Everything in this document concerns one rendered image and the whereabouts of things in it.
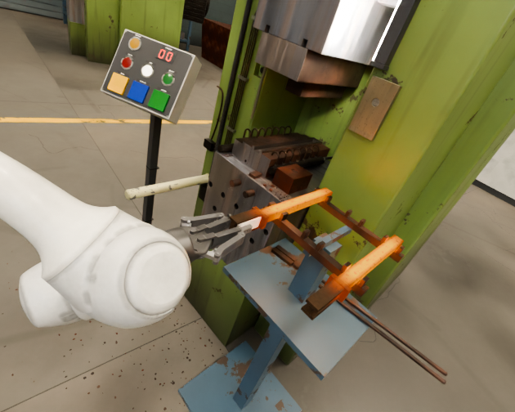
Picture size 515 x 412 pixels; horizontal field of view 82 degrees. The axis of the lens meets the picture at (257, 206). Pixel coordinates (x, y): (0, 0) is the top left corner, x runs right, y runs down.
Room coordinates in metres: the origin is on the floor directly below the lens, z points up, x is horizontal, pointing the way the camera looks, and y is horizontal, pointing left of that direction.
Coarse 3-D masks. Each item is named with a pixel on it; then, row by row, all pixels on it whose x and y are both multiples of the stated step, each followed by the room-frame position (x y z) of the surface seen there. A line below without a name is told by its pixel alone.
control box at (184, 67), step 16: (128, 32) 1.32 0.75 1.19; (128, 48) 1.29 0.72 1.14; (144, 48) 1.29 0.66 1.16; (160, 48) 1.28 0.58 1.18; (176, 48) 1.29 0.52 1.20; (112, 64) 1.25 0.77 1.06; (144, 64) 1.25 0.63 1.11; (160, 64) 1.25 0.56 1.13; (176, 64) 1.25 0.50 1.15; (192, 64) 1.26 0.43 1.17; (144, 80) 1.22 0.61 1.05; (160, 80) 1.22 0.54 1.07; (176, 80) 1.22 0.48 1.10; (192, 80) 1.28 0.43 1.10; (112, 96) 1.23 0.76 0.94; (176, 96) 1.18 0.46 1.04; (160, 112) 1.15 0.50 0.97; (176, 112) 1.18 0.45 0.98
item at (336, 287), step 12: (396, 240) 0.68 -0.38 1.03; (372, 252) 0.59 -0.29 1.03; (384, 252) 0.60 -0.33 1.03; (360, 264) 0.53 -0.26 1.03; (372, 264) 0.54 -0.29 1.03; (336, 276) 0.45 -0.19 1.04; (348, 276) 0.47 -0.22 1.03; (360, 276) 0.49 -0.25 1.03; (324, 288) 0.41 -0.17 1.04; (336, 288) 0.42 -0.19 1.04; (348, 288) 0.43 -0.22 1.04; (312, 300) 0.37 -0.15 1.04; (324, 300) 0.38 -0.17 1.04; (312, 312) 0.37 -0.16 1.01
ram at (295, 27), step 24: (264, 0) 1.13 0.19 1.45; (288, 0) 1.08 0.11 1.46; (312, 0) 1.03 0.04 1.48; (336, 0) 0.98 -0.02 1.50; (360, 0) 1.06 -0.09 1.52; (384, 0) 1.12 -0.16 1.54; (264, 24) 1.12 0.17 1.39; (288, 24) 1.06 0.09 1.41; (312, 24) 1.01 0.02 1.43; (336, 24) 0.99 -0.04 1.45; (360, 24) 1.10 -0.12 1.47; (384, 24) 1.22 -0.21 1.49; (312, 48) 1.00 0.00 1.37; (336, 48) 1.03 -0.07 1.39; (360, 48) 1.15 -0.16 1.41
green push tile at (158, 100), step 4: (156, 92) 1.18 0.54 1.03; (160, 92) 1.18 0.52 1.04; (152, 96) 1.17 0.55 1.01; (156, 96) 1.17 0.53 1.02; (160, 96) 1.17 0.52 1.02; (164, 96) 1.17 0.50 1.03; (168, 96) 1.18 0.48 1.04; (152, 100) 1.17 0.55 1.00; (156, 100) 1.17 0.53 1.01; (160, 100) 1.17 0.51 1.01; (164, 100) 1.17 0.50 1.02; (168, 100) 1.18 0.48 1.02; (148, 104) 1.16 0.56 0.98; (152, 104) 1.16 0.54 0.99; (156, 104) 1.16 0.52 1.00; (160, 104) 1.16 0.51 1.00; (164, 104) 1.16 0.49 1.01; (156, 108) 1.15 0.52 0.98; (160, 108) 1.15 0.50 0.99; (164, 108) 1.15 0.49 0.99
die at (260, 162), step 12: (240, 144) 1.10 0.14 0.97; (252, 144) 1.10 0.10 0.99; (264, 144) 1.11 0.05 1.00; (312, 144) 1.31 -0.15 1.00; (240, 156) 1.09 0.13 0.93; (252, 156) 1.06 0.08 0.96; (264, 156) 1.02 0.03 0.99; (276, 156) 1.05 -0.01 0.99; (288, 156) 1.09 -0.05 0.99; (300, 156) 1.16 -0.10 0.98; (312, 156) 1.24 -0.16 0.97; (324, 156) 1.33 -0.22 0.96; (264, 168) 1.01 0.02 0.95
